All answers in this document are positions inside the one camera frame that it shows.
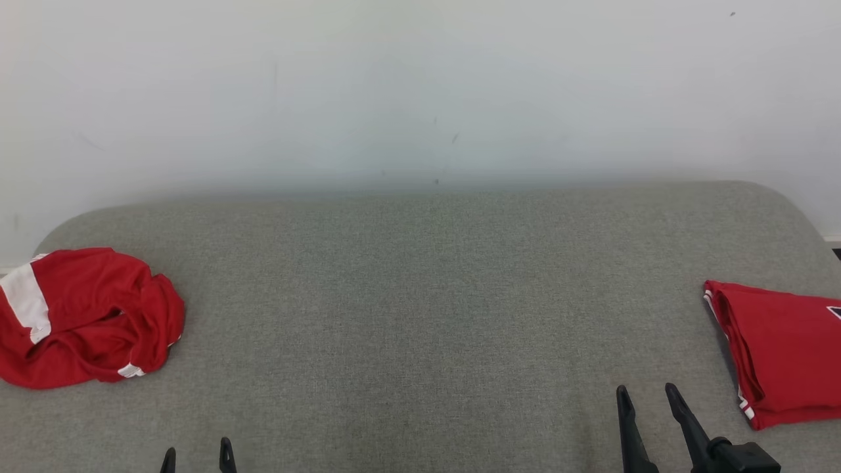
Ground red shirt with white collar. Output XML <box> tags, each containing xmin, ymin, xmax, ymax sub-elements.
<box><xmin>703</xmin><ymin>280</ymin><xmax>841</xmax><ymax>431</ymax></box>

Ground red shorts with white stripe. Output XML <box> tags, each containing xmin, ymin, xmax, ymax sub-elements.
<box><xmin>0</xmin><ymin>248</ymin><xmax>186</xmax><ymax>390</ymax></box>

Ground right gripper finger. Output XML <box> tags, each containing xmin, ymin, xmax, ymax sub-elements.
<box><xmin>616</xmin><ymin>386</ymin><xmax>660</xmax><ymax>473</ymax></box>
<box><xmin>665</xmin><ymin>383</ymin><xmax>714</xmax><ymax>473</ymax></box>

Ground grey fabric sofa seat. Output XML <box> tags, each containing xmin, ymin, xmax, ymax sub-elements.
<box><xmin>0</xmin><ymin>181</ymin><xmax>841</xmax><ymax>473</ymax></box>

